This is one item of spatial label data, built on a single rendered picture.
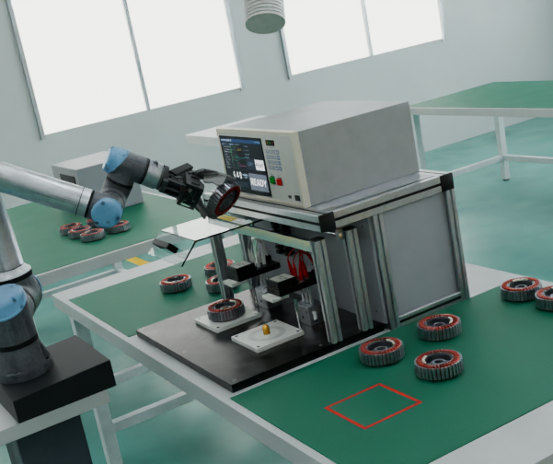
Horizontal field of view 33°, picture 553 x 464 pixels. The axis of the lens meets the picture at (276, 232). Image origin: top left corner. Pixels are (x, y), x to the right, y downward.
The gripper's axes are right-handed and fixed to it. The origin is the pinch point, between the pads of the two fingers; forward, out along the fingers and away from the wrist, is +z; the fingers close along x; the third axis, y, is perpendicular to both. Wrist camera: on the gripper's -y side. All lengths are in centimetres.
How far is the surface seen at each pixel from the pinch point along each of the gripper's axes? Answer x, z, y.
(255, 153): 15.0, 2.4, -2.5
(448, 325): 11, 53, 48
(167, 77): -146, 53, -466
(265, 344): -19.6, 18.1, 34.9
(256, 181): 7.1, 6.5, -2.2
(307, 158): 26.1, 10.4, 14.6
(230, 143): 9.7, -1.8, -15.2
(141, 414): -125, 25, -48
